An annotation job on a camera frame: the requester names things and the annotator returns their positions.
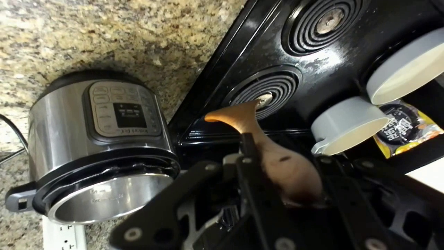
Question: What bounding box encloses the black cooker power cable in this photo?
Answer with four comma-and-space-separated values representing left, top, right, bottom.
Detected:
0, 113, 31, 164

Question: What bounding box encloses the white wall outlet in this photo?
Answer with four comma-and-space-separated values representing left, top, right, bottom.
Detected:
41, 215, 89, 250

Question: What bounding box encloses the black electric stove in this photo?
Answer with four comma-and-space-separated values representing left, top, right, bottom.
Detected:
168, 0, 444, 186

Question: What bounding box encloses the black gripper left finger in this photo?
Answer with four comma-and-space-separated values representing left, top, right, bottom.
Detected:
110, 132, 279, 250

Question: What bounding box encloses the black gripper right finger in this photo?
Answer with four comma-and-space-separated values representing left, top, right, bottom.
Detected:
317, 156, 444, 250

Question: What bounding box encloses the wooden spoon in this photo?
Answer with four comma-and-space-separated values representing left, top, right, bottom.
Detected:
203, 100, 325, 208

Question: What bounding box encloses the black coil burner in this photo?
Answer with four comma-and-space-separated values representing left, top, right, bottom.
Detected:
282, 0, 367, 57
225, 68, 303, 121

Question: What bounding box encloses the yellow black snack packet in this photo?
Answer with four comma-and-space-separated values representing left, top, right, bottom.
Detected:
374, 100, 444, 160

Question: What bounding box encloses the stainless steel electric pressure cooker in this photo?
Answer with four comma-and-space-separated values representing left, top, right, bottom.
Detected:
5, 68, 184, 227

